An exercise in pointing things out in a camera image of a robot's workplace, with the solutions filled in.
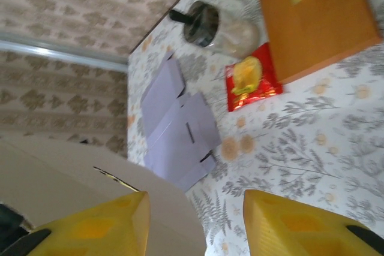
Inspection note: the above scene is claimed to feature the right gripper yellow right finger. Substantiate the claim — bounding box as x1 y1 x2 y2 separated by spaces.
242 189 384 256

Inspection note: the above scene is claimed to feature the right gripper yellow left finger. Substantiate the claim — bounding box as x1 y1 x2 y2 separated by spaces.
0 191 151 256

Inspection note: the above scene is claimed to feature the beige paper box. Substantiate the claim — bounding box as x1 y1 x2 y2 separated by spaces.
0 135 208 256

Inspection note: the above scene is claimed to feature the lavender paper box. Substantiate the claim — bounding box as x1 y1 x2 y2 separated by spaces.
140 52 223 193

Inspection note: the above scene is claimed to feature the floral tablecloth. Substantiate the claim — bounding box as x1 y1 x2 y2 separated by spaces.
127 0 384 256

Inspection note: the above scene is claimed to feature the red snack packet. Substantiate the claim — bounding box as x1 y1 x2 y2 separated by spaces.
224 42 284 113

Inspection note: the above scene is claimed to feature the brown wooden base board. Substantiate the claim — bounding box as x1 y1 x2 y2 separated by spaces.
251 0 384 85

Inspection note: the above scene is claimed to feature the glass jar black lid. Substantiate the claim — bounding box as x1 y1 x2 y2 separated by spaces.
169 0 261 59

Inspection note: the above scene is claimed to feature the aluminium frame post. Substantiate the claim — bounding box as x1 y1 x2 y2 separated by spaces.
0 29 130 73

